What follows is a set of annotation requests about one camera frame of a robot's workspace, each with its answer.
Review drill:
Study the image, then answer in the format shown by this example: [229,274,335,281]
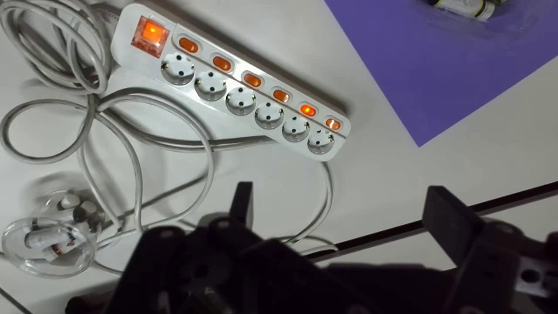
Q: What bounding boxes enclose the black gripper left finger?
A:
[103,180,328,314]

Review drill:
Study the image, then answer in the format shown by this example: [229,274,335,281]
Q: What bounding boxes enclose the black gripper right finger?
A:
[421,185,558,314]

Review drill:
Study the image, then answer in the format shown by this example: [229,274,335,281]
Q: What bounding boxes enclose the white power strip orange switches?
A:
[109,2,355,164]

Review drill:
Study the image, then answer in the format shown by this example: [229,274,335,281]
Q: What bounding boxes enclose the purple mat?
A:
[323,0,558,148]

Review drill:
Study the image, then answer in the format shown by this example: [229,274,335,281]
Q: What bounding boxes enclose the white cylindrical object dark bands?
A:
[426,0,506,23]

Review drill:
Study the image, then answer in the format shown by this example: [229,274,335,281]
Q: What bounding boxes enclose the thin white cable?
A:
[79,86,339,276]

